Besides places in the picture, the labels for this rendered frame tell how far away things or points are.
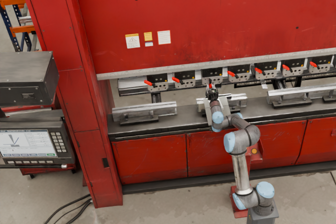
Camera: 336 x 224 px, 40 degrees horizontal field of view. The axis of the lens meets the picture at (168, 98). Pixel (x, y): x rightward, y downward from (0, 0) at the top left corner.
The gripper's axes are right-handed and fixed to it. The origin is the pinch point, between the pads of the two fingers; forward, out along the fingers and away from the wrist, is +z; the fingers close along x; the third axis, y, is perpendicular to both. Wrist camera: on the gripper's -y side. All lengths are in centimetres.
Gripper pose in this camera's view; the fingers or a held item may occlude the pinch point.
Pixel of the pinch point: (210, 86)
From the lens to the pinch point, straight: 341.4
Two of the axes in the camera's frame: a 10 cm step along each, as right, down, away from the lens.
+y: -0.6, -6.9, -7.2
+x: -9.9, 1.1, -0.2
